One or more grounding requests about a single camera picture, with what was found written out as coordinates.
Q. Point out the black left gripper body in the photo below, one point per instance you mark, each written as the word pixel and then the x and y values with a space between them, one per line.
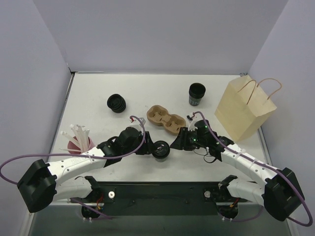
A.
pixel 147 143

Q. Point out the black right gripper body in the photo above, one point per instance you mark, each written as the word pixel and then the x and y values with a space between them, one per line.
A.
pixel 182 138

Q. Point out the black paper coffee cup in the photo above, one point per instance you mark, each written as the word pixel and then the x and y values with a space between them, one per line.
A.
pixel 161 154

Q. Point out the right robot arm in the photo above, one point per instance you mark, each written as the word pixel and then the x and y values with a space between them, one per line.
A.
pixel 278 191

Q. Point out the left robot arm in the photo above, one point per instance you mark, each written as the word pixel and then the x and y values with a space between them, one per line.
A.
pixel 44 182

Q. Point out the brown pulp cup carrier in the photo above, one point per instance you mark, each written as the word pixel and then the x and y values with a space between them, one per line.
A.
pixel 160 116

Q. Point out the stack of black cups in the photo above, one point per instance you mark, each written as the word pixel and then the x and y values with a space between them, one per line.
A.
pixel 196 93

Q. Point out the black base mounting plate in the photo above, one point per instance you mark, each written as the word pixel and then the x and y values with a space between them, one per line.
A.
pixel 157 198

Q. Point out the stack of black lids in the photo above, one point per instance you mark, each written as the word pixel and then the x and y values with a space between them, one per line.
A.
pixel 116 103

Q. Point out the tan paper bag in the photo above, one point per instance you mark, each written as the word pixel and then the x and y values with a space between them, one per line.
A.
pixel 244 107

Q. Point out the pink straw holder cup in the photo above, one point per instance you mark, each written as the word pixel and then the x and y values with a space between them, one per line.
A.
pixel 74 149

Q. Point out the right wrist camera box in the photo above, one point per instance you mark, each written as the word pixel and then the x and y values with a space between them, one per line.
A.
pixel 192 121

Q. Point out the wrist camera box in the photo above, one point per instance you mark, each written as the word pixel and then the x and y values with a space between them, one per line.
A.
pixel 136 124
pixel 192 121

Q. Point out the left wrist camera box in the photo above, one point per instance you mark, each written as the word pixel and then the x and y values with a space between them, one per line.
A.
pixel 136 124

